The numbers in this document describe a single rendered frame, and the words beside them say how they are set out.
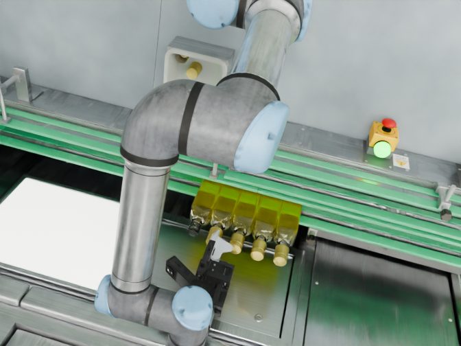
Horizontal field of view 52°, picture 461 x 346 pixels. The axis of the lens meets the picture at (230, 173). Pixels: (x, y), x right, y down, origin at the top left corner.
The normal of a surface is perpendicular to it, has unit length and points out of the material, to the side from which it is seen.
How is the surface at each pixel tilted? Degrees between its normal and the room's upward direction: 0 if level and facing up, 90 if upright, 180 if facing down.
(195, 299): 90
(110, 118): 90
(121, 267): 18
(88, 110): 90
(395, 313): 90
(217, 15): 6
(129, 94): 0
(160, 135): 2
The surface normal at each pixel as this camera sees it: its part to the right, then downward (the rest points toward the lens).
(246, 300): 0.14, -0.77
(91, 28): -0.23, 0.59
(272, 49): 0.50, -0.54
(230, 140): -0.15, 0.37
